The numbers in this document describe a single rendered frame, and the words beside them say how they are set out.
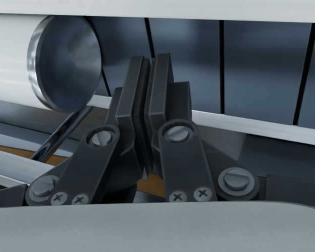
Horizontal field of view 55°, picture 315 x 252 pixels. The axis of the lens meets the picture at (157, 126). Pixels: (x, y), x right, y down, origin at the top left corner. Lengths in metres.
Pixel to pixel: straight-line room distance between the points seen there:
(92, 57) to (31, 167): 0.07
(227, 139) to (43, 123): 0.23
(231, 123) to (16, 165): 0.12
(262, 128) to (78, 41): 0.11
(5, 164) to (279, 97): 0.14
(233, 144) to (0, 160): 0.18
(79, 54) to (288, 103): 0.11
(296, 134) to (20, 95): 0.15
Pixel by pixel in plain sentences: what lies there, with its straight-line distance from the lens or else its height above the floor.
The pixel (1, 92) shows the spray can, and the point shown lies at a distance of 0.18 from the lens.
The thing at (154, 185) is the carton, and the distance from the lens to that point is 0.29.
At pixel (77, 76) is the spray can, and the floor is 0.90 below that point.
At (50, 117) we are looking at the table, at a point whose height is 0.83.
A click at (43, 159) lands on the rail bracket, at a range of 0.26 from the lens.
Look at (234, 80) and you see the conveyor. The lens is 0.16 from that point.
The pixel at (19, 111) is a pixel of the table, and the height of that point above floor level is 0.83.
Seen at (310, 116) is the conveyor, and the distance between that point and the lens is 0.17.
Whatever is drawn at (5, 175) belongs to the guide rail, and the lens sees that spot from 0.17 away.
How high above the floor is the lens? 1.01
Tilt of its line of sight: 40 degrees down
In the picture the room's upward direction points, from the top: 148 degrees counter-clockwise
